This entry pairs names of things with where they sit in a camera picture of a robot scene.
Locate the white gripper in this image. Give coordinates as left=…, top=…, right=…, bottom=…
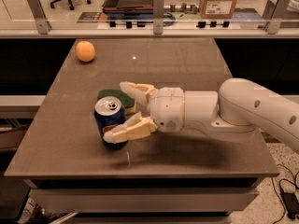
left=103, top=81, right=184, bottom=144

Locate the blue pepsi can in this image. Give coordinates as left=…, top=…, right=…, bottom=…
left=94, top=96, right=127, bottom=150

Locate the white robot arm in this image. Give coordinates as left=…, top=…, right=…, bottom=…
left=104, top=78, right=299, bottom=152

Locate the green yellow sponge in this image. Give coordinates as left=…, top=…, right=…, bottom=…
left=97, top=89, right=136, bottom=115

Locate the orange fruit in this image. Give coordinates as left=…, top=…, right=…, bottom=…
left=75, top=41, right=95, bottom=63

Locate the grey table drawer cabinet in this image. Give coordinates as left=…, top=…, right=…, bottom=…
left=29, top=188, right=258, bottom=223

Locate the cardboard box with label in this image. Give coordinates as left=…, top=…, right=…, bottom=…
left=200, top=0, right=237, bottom=19

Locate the black power adapter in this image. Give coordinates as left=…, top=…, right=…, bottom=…
left=281, top=192, right=299, bottom=219

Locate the middle metal glass bracket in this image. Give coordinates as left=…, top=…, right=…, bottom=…
left=153, top=0, right=164, bottom=35

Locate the metal glass bracket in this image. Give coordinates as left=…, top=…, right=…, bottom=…
left=264, top=0, right=291, bottom=35
left=27, top=0, right=51, bottom=35
left=153, top=0, right=164, bottom=35

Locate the left metal glass bracket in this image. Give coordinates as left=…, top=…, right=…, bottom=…
left=27, top=0, right=51, bottom=35

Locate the black floor cable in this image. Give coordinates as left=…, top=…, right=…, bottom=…
left=270, top=163, right=299, bottom=224

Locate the right metal glass bracket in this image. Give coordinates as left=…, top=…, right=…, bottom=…
left=264, top=0, right=291, bottom=35

